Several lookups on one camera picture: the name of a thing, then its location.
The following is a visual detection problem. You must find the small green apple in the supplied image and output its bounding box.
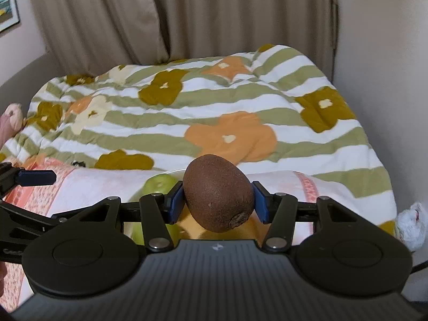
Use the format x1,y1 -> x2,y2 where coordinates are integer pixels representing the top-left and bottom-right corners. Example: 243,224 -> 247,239
142,174 -> 178,195
131,223 -> 181,246

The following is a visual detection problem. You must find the yellow apple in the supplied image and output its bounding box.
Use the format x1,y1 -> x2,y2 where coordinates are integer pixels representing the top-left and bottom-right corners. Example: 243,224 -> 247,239
177,212 -> 270,242

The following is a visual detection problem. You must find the brown kiwi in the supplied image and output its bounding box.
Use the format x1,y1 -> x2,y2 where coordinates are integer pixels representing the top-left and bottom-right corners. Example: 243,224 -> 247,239
183,154 -> 255,233

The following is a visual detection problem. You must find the person right hand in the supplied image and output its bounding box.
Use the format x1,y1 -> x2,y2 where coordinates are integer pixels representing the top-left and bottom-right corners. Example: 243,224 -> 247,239
0,262 -> 7,293

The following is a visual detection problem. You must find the pink floral cloth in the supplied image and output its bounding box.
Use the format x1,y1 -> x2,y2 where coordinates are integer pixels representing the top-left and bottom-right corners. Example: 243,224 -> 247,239
0,158 -> 397,313

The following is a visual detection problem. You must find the striped floral quilt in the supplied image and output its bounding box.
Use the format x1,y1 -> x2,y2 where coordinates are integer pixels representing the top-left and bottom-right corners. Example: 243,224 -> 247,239
0,43 -> 398,236

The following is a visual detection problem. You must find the white plastic bag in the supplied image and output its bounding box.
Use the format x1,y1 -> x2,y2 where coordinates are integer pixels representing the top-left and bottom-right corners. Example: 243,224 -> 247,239
394,202 -> 427,252

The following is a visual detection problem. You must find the pink plush toy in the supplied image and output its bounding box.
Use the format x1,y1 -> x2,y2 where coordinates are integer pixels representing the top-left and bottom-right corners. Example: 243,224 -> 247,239
0,103 -> 24,146

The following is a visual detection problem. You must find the grey bed headboard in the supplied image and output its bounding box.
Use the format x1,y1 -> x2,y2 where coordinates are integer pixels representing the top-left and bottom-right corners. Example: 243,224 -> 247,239
0,53 -> 65,113

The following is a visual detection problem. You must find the beige curtain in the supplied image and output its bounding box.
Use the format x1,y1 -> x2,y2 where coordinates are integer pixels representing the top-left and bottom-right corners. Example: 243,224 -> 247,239
31,0 -> 337,76

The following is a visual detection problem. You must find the framed picture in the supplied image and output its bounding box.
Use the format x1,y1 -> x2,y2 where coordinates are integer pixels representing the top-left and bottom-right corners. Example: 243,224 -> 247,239
0,0 -> 20,33

